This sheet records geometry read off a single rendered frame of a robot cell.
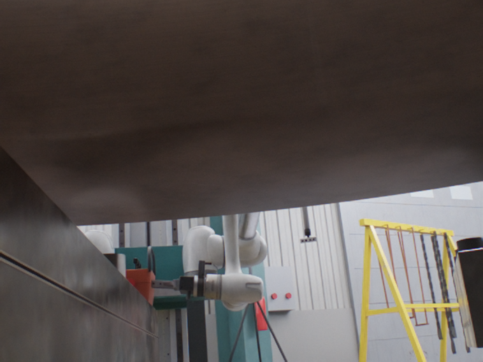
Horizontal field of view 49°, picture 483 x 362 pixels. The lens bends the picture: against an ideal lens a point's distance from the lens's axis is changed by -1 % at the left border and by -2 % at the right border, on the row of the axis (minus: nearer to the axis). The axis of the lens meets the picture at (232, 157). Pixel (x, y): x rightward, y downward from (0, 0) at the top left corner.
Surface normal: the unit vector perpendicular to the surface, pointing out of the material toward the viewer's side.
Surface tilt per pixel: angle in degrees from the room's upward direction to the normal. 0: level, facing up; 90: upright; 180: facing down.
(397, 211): 90
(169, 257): 90
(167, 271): 90
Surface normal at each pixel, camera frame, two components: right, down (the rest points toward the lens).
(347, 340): 0.39, -0.36
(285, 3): -0.17, -0.34
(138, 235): 0.15, -0.36
